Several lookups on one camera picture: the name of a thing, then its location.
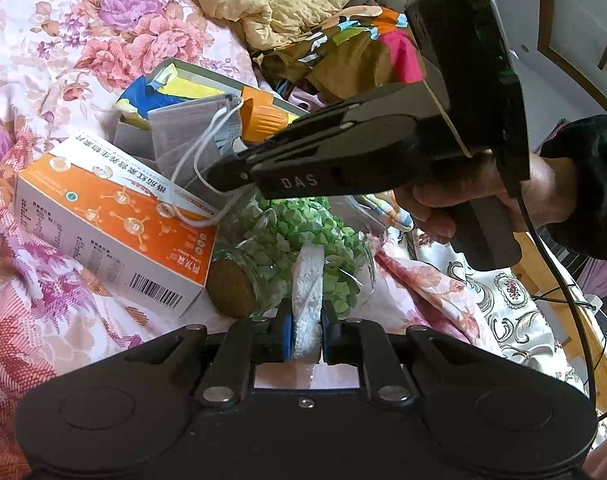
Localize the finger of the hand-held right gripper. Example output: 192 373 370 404
200 82 427 193

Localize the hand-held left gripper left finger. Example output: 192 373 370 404
126 299 294 407

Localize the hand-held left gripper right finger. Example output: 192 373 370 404
321 304 479 407

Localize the small white sparkly packet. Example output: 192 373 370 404
290 245 327 361

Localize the grey face mask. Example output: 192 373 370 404
148 94 249 226

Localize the orange ribbed plastic piece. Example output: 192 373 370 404
240 85 290 143

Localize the cartoon printed box tray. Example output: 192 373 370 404
113 57 309 161

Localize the striped sock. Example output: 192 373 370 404
356 192 414 233

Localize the person's right forearm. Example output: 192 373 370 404
538 115 607 261

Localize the person's right hand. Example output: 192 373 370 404
398 152 574 244

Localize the glass jar of paper stars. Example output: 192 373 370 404
206 192 389 318

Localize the pale pink garment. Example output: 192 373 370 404
288 87 324 111

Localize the brown multicolour striped garment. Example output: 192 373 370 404
253 7 427 106

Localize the orange and white box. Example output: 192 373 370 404
13 132 221 318

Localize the yellow blanket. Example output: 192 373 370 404
153 0 391 51

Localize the pink floral bed sheet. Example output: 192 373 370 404
0 0 484 480

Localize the wooden door frame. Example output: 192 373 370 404
536 0 607 116

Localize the black cable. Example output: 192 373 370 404
516 192 607 426

